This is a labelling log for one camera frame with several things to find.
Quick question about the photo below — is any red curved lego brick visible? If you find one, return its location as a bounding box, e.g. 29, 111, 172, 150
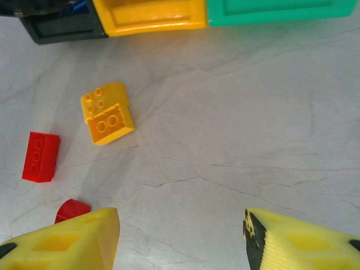
54, 198, 92, 225

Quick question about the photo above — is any black plastic bin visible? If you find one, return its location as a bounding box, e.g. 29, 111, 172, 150
19, 0, 109, 45

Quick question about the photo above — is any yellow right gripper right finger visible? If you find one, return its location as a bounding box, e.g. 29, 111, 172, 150
242, 207, 360, 270

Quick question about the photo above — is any long red lego brick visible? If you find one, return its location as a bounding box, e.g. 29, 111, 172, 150
21, 131, 61, 184

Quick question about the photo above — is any green plastic bin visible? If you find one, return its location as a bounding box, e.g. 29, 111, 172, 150
206, 0, 358, 28

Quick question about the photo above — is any yellow four-stud sloped lego brick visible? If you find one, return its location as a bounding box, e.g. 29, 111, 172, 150
80, 82, 129, 124

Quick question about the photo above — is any blue lego brick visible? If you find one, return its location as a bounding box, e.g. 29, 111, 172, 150
58, 0, 87, 14

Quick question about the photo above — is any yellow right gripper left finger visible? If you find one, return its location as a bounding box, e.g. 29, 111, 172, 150
0, 207, 121, 270

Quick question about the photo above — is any yellow plastic bin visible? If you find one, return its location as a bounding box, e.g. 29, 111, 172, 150
92, 0, 209, 38

